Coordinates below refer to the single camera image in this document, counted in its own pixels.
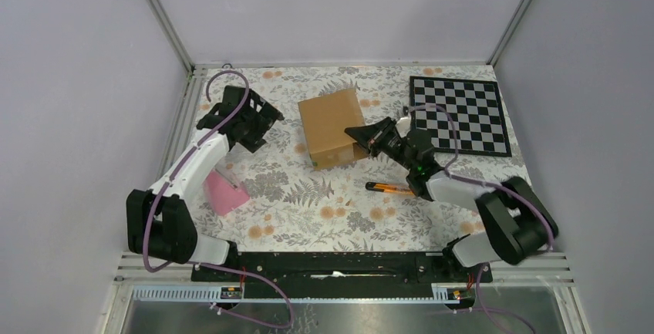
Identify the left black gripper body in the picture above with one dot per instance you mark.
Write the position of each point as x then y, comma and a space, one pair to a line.
258, 123

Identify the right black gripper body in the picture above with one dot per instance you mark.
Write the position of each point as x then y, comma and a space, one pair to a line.
392, 145

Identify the orange black utility knife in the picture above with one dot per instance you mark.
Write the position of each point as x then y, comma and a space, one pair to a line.
388, 188

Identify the brown cardboard express box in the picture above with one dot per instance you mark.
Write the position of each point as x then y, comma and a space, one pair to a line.
324, 120

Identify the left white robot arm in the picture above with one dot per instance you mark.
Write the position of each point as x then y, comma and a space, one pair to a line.
159, 223

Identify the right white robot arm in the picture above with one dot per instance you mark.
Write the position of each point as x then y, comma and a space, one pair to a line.
516, 223

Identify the floral patterned table mat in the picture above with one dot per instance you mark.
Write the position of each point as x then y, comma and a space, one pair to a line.
293, 207

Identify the pink plastic bag package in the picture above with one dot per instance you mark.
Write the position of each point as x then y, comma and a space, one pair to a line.
224, 193

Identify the black white chessboard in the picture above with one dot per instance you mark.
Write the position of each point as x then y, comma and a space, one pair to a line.
473, 119

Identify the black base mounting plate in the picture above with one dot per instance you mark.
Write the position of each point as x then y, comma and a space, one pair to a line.
307, 269

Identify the grey slotted cable duct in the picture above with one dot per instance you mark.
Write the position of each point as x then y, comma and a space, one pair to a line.
320, 293

